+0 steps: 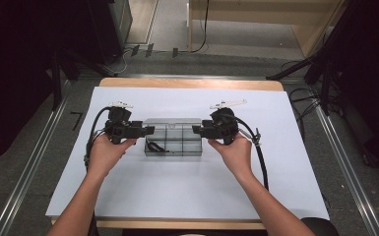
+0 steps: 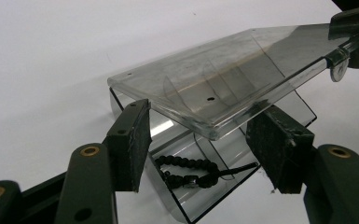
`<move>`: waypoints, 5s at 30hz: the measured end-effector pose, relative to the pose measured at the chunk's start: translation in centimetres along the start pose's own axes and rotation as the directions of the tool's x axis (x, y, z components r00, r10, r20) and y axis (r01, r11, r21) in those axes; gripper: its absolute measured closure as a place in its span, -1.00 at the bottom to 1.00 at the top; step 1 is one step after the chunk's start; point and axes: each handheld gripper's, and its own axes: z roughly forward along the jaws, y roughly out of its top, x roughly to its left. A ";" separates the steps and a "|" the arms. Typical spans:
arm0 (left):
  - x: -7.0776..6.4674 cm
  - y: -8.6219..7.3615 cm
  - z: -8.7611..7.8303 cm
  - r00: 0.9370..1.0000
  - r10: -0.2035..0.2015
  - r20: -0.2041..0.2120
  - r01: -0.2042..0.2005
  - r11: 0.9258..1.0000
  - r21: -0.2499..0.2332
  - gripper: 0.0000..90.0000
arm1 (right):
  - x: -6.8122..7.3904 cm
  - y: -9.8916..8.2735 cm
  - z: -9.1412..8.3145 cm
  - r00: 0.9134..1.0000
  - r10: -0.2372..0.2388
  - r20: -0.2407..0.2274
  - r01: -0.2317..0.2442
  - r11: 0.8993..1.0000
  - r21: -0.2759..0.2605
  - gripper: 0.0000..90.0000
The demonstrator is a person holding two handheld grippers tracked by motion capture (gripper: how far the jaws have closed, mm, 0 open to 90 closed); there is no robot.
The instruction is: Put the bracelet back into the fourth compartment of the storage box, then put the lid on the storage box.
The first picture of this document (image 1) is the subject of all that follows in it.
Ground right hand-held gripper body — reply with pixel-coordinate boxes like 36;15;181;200
202;99;248;147

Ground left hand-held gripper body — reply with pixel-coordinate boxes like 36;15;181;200
103;100;146;146

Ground clear plastic compartment box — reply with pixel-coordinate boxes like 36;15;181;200
143;117;204;157

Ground person's left hand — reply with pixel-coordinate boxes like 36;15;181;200
87;133;139;179

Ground person's right hand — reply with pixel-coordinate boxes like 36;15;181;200
208;132;254;179

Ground wooden table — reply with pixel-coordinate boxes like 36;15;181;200
50;77;328;231

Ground white table sheet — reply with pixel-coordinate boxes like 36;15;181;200
44;86;331;221

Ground black metal stand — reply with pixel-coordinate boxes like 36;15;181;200
49;48;80;112

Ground black cabinet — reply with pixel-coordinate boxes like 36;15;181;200
87;0;134;66

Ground black chair armrest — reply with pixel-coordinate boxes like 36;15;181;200
299;216;342;236
89;211;98;236

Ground black tripod stand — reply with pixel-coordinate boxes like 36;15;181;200
265;0;379;116

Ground light wooden shelf unit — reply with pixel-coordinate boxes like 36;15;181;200
186;0;347;59

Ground white floor cable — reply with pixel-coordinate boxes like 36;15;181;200
110;48;133;76

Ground black floor cables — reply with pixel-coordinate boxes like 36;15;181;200
287;86;323;141

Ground black hanging cable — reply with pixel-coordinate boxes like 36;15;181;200
190;0;211;54

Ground metal floor rail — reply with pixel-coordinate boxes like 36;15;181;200
0;96;70;236
311;102;379;236

